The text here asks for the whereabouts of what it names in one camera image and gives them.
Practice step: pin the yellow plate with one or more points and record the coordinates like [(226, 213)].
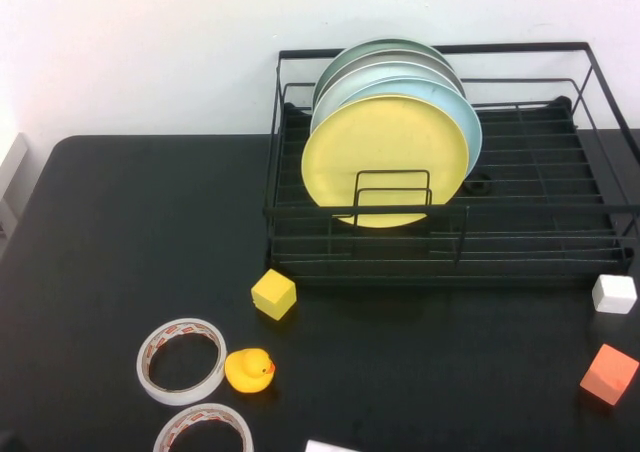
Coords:
[(385, 142)]

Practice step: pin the pale mint plate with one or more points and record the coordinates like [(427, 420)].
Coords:
[(350, 79)]

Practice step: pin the grey beige plate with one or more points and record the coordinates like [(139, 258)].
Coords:
[(380, 57)]

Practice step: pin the light blue plate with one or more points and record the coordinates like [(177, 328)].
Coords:
[(450, 103)]

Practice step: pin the dark green plate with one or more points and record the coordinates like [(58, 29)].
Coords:
[(385, 44)]

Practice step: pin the yellow foam cube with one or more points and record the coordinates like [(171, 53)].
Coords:
[(272, 292)]

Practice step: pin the black round drain plug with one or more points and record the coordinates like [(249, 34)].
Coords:
[(477, 184)]

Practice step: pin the yellow rubber duck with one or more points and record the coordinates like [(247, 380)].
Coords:
[(247, 372)]

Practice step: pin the white tape roll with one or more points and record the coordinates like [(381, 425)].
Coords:
[(240, 422), (145, 372)]

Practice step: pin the white power adapter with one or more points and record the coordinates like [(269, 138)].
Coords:
[(325, 447)]

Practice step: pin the white foam cube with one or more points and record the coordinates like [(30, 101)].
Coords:
[(615, 294)]

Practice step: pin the orange foam cube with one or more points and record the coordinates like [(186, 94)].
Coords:
[(610, 372)]

